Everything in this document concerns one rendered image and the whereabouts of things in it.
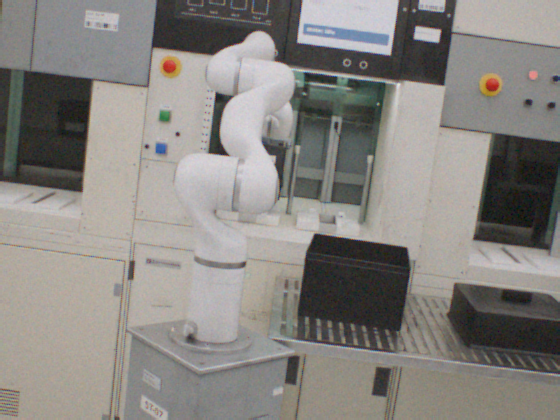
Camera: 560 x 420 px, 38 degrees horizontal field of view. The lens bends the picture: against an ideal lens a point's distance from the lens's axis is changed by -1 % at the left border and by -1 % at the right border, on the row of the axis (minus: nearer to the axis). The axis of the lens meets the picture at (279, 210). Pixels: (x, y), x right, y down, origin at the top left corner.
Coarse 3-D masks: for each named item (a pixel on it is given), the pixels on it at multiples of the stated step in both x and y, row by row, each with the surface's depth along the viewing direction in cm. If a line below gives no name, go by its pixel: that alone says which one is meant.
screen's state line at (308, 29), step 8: (304, 24) 245; (312, 24) 245; (304, 32) 245; (312, 32) 245; (320, 32) 245; (328, 32) 245; (336, 32) 245; (344, 32) 245; (352, 32) 245; (360, 32) 245; (368, 32) 245; (352, 40) 245; (360, 40) 245; (368, 40) 245; (376, 40) 245; (384, 40) 245
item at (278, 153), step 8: (264, 144) 271; (280, 144) 290; (288, 144) 280; (224, 152) 272; (272, 152) 271; (280, 152) 271; (272, 160) 272; (280, 160) 272; (280, 168) 272; (280, 176) 272; (280, 184) 273
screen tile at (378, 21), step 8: (352, 0) 243; (360, 0) 243; (368, 0) 243; (376, 0) 243; (392, 0) 243; (352, 8) 244; (384, 8) 243; (392, 8) 243; (352, 16) 244; (360, 16) 244; (368, 16) 244; (376, 16) 244; (384, 16) 244; (352, 24) 244; (360, 24) 244; (368, 24) 244; (376, 24) 244; (384, 24) 244
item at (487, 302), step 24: (456, 288) 230; (480, 288) 231; (504, 288) 235; (456, 312) 227; (480, 312) 207; (504, 312) 209; (528, 312) 212; (552, 312) 214; (480, 336) 208; (504, 336) 208; (528, 336) 208; (552, 336) 208
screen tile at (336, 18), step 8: (336, 0) 243; (344, 0) 243; (312, 8) 244; (320, 8) 244; (328, 8) 244; (336, 8) 244; (344, 8) 244; (312, 16) 244; (320, 16) 244; (328, 16) 244; (336, 16) 244; (344, 16) 244
